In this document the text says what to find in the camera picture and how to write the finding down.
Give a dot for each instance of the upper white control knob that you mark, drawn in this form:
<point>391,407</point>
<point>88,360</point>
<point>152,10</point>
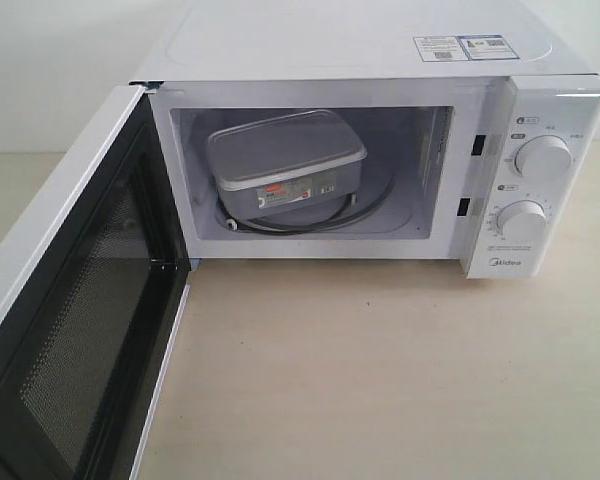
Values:
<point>543,159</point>

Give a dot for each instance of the clear plastic lidded container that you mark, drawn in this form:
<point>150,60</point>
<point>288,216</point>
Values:
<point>280,164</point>

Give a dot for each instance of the lower white timer knob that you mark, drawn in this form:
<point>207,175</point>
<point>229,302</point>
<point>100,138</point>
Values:
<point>523,221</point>

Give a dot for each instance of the blue label sticker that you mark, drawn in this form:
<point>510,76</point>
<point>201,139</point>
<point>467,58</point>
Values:
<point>486,47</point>

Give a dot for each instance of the white Midea microwave oven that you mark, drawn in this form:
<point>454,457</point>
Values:
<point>441,138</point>

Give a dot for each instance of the white label sticker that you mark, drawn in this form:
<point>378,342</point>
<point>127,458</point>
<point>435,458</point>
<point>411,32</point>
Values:
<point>440,49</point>

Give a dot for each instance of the white microwave door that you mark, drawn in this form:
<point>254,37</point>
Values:
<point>93,279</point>

